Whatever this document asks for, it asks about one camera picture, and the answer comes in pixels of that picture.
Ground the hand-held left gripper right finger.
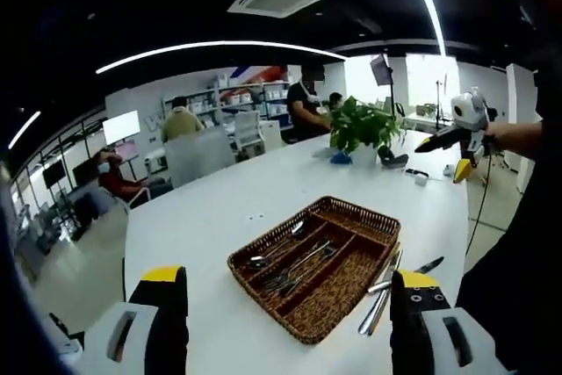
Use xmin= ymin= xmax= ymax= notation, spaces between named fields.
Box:
xmin=388 ymin=269 xmax=510 ymax=375

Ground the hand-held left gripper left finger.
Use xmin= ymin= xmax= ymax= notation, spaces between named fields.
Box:
xmin=72 ymin=264 xmax=191 ymax=375

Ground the brown wicker storage tray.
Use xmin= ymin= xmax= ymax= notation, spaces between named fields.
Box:
xmin=227 ymin=195 xmax=402 ymax=346

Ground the white storage shelf with boxes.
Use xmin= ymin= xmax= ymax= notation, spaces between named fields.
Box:
xmin=162 ymin=74 xmax=293 ymax=124

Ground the black curved stand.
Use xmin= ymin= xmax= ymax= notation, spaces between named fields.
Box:
xmin=378 ymin=145 xmax=409 ymax=169

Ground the green potted plant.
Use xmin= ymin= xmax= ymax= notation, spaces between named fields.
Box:
xmin=328 ymin=96 xmax=407 ymax=169

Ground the black monitor on stand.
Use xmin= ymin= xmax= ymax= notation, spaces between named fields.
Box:
xmin=370 ymin=53 xmax=393 ymax=86

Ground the person's black shirt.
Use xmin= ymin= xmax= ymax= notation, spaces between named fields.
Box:
xmin=456 ymin=0 xmax=562 ymax=375

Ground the white mesh office chair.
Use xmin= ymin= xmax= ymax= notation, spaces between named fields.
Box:
xmin=116 ymin=184 xmax=153 ymax=213
xmin=234 ymin=110 xmax=263 ymax=150

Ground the grey chair back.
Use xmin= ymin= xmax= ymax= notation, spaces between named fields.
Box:
xmin=164 ymin=131 xmax=234 ymax=190

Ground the white cabinet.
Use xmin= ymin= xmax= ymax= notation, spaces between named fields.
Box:
xmin=259 ymin=119 xmax=282 ymax=150

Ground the wide black display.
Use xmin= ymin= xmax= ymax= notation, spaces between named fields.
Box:
xmin=72 ymin=159 xmax=104 ymax=183

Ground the black television on stand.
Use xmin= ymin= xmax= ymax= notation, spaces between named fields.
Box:
xmin=42 ymin=159 xmax=66 ymax=185

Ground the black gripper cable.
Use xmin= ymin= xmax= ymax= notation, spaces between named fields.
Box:
xmin=464 ymin=155 xmax=494 ymax=258

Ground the white wall screen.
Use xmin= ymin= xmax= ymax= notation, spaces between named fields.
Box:
xmin=102 ymin=110 xmax=141 ymax=147

